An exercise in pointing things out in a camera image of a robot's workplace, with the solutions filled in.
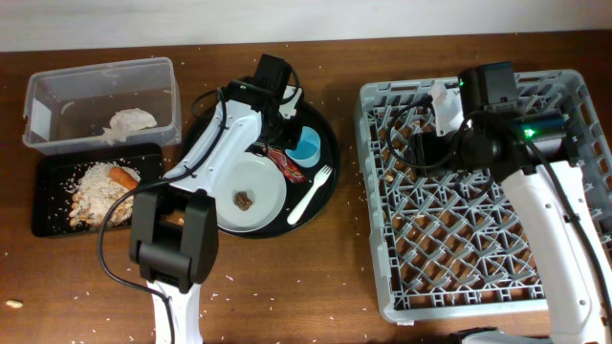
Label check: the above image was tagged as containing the light blue cup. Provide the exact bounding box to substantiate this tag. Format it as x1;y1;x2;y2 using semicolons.
285;126;321;168

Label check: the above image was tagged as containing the white tissue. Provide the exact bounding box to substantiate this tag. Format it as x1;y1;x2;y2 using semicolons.
102;108;157;145

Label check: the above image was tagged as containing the orange carrot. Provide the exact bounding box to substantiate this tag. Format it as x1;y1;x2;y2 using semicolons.
109;167;139;190

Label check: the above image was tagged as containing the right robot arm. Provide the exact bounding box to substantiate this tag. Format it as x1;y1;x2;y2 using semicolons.
404;62;611;343

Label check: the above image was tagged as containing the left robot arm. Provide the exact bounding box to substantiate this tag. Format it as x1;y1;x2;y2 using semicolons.
129;54;302;343

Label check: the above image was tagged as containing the grey dishwasher rack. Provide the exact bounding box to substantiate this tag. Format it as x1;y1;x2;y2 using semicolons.
353;69;612;326

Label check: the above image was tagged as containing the red snack wrapper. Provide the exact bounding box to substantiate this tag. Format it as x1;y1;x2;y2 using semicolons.
264;147;307;183

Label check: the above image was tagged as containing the white plate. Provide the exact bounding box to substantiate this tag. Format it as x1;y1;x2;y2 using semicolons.
213;152;287;232

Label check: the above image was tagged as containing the white plastic fork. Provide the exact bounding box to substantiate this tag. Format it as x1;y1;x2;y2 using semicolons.
287;165;333;225

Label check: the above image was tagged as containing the brown food scrap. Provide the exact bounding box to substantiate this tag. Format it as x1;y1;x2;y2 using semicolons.
233;191;253;211

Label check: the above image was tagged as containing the clear plastic bin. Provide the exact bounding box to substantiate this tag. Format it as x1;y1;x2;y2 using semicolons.
22;57;182;155

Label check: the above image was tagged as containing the rice and nutshell pile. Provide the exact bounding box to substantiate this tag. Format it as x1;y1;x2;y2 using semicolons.
68;162;141;228

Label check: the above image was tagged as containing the black rectangular tray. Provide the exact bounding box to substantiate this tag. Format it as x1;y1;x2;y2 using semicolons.
31;143;163;237

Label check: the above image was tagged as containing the peanut on table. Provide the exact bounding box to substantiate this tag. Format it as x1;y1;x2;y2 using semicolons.
6;299;23;309

